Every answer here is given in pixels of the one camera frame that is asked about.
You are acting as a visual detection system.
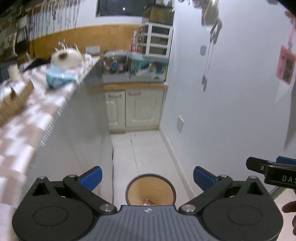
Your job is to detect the red cigarette pack wrapper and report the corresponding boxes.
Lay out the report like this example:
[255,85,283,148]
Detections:
[143,197,157,206]

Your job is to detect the light blue tissue pack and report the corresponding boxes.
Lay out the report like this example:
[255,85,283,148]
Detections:
[46,65,78,89]

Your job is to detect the torn brown cardboard piece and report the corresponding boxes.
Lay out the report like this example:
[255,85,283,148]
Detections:
[1,80,34,126]

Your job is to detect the round brown trash bin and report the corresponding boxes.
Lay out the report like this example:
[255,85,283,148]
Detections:
[125,173,177,206]

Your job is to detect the person right hand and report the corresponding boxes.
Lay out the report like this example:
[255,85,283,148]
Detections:
[281,201,296,236]

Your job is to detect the checkered tablecloth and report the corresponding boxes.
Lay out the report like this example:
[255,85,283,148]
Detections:
[0,55,101,223]

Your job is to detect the cream floor cabinet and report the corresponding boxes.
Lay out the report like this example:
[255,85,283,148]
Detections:
[102,82,169,133]

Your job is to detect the pink hanging card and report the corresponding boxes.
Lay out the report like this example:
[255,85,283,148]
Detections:
[275,46,295,85]

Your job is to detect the white cat plush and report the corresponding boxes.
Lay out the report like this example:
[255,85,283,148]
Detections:
[50,44,83,70]

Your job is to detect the cream cup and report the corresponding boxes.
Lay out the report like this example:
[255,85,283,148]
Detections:
[8,64,19,81]

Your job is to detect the white drawer unit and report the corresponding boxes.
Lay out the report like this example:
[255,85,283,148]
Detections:
[137,22,173,59]

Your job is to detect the dark window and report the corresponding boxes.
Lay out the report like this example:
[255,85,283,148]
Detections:
[96,0,154,16]

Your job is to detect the white wall socket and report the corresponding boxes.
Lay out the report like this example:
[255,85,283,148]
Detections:
[177,115,184,133]

